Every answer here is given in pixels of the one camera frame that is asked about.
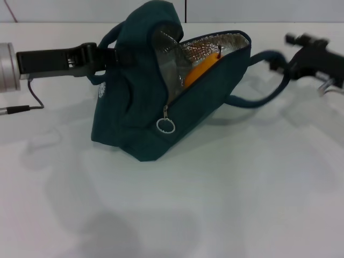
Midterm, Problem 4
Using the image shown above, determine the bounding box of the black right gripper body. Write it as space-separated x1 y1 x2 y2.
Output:
289 39 344 89

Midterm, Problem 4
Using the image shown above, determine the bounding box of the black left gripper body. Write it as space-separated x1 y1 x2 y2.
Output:
16 42 98 79

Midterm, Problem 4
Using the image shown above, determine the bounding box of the dark teal lunch bag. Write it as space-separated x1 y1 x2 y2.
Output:
90 0 292 162

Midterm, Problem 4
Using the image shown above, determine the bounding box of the orange fruit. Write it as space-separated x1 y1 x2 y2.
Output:
184 53 224 88

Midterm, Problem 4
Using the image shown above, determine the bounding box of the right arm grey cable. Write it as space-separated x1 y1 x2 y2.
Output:
318 78 344 95

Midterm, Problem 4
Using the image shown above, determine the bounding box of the left arm cable with plug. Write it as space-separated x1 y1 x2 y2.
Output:
0 79 45 116

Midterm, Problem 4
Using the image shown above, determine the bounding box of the thin red cable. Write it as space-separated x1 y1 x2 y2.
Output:
5 0 18 24

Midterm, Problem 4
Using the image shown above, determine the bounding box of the silver zipper pull ring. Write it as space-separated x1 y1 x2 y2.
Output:
156 105 176 134

